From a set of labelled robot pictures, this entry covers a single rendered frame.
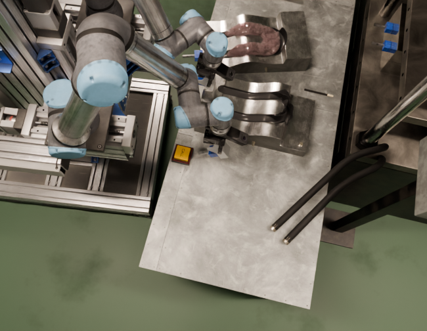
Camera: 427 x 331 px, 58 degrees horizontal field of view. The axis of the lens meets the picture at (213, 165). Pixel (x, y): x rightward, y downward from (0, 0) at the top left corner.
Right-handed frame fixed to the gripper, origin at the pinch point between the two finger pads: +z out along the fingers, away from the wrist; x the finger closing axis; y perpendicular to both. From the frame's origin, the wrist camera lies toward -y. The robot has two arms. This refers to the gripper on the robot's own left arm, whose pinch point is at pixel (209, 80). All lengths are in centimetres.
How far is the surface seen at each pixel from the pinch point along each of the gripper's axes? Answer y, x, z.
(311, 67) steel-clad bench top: -46, -26, 12
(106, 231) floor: 34, 77, 90
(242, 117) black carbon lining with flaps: -18.0, 11.2, 2.7
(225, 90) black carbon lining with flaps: -8.0, 0.3, 5.2
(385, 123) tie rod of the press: -70, 4, -20
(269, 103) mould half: -26.9, 3.3, -2.2
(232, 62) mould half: -8.0, -14.9, 8.9
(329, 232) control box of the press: -99, 44, 75
